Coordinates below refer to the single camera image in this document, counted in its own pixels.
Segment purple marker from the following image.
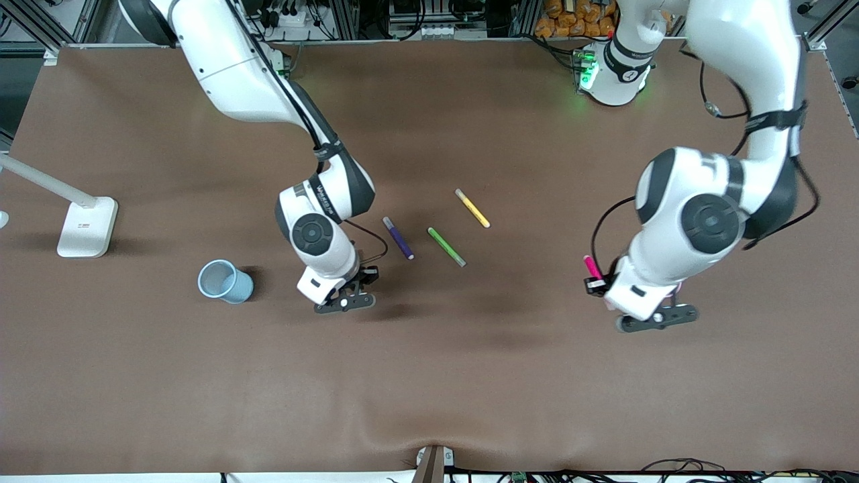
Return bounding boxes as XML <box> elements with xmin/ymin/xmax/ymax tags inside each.
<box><xmin>382</xmin><ymin>216</ymin><xmax>415</xmax><ymax>261</ymax></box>

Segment blue mesh cup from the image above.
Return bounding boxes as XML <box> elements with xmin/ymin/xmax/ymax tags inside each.
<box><xmin>197</xmin><ymin>259</ymin><xmax>255</xmax><ymax>305</ymax></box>

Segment green marker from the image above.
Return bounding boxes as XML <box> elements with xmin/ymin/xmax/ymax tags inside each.
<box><xmin>427</xmin><ymin>227</ymin><xmax>467</xmax><ymax>268</ymax></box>

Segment yellow marker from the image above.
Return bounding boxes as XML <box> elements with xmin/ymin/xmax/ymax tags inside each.
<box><xmin>454</xmin><ymin>188</ymin><xmax>491</xmax><ymax>229</ymax></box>

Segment white lamp stand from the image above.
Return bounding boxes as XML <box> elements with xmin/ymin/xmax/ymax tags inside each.
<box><xmin>0</xmin><ymin>153</ymin><xmax>119</xmax><ymax>259</ymax></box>

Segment white power strip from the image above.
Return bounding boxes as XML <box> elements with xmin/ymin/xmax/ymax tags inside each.
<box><xmin>265</xmin><ymin>5</ymin><xmax>336</xmax><ymax>42</ymax></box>

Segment orange snack bags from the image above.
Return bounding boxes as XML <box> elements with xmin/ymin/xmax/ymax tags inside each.
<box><xmin>534</xmin><ymin>0</ymin><xmax>618</xmax><ymax>38</ymax></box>

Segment aluminium camera mount pole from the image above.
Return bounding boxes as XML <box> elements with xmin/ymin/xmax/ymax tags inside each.
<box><xmin>411</xmin><ymin>444</ymin><xmax>456</xmax><ymax>483</ymax></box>

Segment aluminium frame profile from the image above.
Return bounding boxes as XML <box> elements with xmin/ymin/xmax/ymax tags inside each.
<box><xmin>0</xmin><ymin>0</ymin><xmax>91</xmax><ymax>66</ymax></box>
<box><xmin>802</xmin><ymin>0</ymin><xmax>859</xmax><ymax>53</ymax></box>

